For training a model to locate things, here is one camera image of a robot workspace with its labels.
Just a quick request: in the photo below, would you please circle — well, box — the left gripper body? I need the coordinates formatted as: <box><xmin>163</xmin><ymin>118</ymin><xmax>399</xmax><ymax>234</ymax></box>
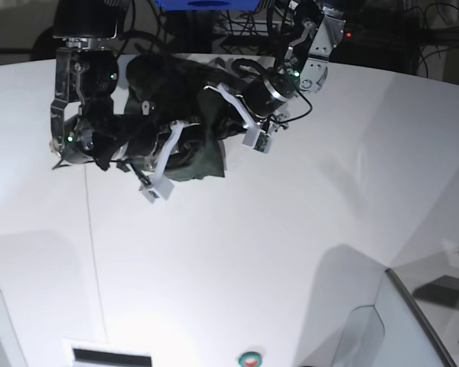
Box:
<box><xmin>237</xmin><ymin>76</ymin><xmax>298</xmax><ymax>132</ymax></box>

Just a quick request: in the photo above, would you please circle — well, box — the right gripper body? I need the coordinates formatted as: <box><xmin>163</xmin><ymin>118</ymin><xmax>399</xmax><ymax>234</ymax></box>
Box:
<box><xmin>116</xmin><ymin>122</ymin><xmax>173</xmax><ymax>180</ymax></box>

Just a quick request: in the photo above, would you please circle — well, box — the dark green t-shirt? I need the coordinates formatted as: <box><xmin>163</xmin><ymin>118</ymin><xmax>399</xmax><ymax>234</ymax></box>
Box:
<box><xmin>93</xmin><ymin>55</ymin><xmax>248</xmax><ymax>182</ymax></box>

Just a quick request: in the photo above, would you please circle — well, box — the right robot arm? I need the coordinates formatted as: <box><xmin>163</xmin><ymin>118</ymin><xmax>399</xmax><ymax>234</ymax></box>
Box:
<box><xmin>50</xmin><ymin>1</ymin><xmax>171</xmax><ymax>185</ymax></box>

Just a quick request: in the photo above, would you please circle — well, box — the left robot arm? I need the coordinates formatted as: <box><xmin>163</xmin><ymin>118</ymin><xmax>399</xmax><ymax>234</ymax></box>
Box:
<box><xmin>232</xmin><ymin>1</ymin><xmax>353</xmax><ymax>132</ymax></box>

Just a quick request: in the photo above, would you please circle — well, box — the blue box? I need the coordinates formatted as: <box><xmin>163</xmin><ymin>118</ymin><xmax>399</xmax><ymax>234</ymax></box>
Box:
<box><xmin>155</xmin><ymin>0</ymin><xmax>260</xmax><ymax>11</ymax></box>

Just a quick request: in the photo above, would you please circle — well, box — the red green emergency button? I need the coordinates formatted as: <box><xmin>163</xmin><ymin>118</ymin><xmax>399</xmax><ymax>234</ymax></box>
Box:
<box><xmin>238</xmin><ymin>351</ymin><xmax>262</xmax><ymax>367</ymax></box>

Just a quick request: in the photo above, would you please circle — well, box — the grey monitor edge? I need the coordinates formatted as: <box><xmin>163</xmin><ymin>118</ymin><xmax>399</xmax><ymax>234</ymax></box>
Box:
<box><xmin>387</xmin><ymin>268</ymin><xmax>459</xmax><ymax>366</ymax></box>

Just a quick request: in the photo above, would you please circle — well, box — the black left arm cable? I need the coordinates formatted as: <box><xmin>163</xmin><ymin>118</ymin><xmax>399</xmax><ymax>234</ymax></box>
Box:
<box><xmin>278</xmin><ymin>89</ymin><xmax>314</xmax><ymax>125</ymax></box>

